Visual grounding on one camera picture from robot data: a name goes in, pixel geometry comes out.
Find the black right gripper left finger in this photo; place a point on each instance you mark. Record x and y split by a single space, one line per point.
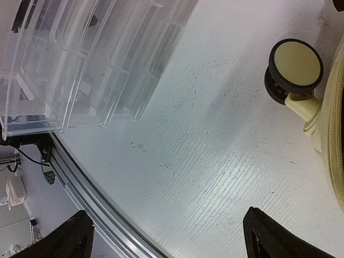
73 238

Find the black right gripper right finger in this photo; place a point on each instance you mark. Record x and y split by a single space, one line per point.
264 237

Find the pale yellow hard-shell suitcase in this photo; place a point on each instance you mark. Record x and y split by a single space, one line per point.
305 74

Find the white plastic drawer organizer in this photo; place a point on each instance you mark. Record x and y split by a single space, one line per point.
68 64

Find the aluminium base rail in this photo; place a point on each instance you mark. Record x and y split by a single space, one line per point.
117 232

